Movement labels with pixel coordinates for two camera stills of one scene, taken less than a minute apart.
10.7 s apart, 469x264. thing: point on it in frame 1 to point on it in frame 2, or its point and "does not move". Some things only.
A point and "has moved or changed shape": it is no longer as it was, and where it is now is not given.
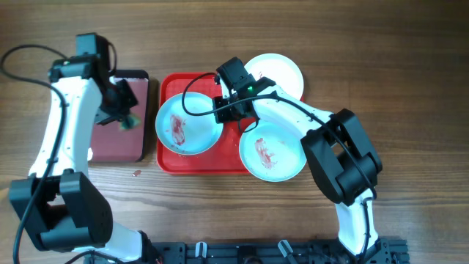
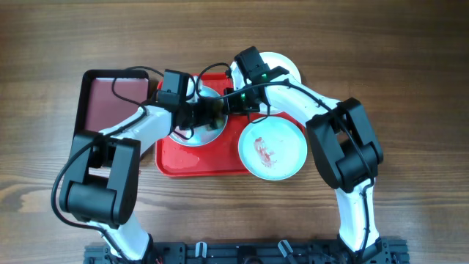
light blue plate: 272,153 does not move
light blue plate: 186,134 has moved or changed shape
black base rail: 388,251 does not move
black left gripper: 130,101 to 209,116
